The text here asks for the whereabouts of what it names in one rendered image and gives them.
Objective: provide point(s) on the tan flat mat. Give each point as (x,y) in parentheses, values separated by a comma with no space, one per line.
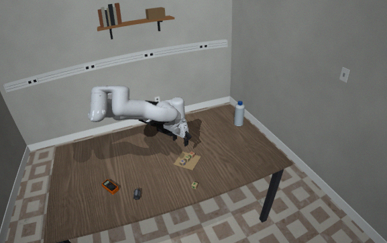
(190,164)

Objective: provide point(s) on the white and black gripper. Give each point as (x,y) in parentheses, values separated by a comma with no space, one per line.
(182,132)

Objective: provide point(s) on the white plastic bottle with blue cap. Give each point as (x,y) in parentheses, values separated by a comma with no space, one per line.
(239,113)

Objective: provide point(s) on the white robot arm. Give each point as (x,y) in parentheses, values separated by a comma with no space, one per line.
(113,101)

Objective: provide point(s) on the orange multimeter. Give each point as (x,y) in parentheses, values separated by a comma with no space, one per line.
(111,187)

